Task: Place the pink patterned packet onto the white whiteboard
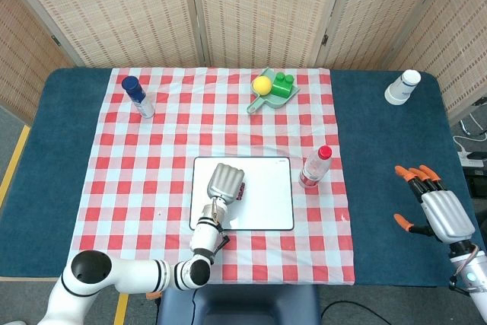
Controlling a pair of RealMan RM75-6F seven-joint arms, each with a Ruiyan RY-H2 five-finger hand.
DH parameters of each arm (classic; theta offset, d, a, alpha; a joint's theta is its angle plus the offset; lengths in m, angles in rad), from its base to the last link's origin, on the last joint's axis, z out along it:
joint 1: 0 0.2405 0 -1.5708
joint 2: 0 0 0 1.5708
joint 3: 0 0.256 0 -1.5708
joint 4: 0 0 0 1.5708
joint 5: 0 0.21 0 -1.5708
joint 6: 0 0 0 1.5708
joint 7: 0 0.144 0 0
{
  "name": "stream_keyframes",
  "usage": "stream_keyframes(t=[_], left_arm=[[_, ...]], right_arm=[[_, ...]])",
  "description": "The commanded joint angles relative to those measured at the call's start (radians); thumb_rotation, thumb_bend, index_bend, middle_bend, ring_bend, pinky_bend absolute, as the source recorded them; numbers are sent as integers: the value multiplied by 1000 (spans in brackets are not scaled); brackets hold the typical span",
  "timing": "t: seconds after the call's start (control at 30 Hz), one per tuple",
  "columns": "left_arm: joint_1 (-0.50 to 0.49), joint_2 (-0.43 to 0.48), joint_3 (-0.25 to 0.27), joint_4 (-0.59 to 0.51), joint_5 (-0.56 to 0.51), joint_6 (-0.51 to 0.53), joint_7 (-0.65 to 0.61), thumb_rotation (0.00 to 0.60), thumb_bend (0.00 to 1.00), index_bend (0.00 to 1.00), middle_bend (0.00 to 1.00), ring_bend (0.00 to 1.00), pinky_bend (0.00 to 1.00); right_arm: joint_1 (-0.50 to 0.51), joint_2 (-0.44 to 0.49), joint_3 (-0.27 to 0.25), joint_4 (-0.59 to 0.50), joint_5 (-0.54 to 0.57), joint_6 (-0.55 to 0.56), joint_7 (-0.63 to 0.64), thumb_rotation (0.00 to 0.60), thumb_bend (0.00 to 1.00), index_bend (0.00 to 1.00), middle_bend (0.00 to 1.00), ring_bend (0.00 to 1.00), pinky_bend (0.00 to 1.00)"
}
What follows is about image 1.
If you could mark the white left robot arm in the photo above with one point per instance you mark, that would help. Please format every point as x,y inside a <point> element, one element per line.
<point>133,273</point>

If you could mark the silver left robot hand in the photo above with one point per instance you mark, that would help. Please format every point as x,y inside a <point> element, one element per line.
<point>225,184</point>

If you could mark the yellow ball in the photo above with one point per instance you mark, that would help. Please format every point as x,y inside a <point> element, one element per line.
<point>262,85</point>

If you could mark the clear water bottle red cap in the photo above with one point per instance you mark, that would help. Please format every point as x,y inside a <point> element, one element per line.
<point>314,169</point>

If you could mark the bamboo folding screen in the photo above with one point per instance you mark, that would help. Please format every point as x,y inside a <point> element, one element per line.
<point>133,9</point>

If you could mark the white power strip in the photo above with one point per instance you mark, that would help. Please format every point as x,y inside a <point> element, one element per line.
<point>472,158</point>

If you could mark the white paper cup stack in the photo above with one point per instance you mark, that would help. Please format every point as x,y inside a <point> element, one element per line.
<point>402,87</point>

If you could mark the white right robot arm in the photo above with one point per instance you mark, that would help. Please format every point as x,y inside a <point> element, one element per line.
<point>473,275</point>

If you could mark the red checkered tablecloth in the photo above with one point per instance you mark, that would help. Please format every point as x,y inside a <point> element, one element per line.
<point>152,157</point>

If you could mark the green toy block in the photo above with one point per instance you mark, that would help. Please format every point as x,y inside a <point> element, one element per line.
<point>283,86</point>

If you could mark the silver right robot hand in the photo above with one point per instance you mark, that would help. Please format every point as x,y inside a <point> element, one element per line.
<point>447,214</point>

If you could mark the brass screen hinge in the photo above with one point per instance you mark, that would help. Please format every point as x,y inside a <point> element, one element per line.
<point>56,40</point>
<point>325,39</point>

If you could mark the teal table cover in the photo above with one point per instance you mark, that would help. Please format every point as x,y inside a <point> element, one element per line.
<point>380,142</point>

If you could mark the light green leaf-shaped dish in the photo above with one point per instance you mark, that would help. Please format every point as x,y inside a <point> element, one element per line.
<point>277,102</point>

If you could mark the white board with black frame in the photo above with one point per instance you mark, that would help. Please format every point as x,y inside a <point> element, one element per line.
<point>266,195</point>

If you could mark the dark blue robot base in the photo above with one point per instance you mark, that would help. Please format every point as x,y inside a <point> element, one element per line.
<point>239,306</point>

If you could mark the white spray can blue cap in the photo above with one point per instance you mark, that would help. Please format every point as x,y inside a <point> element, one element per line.
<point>139,96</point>

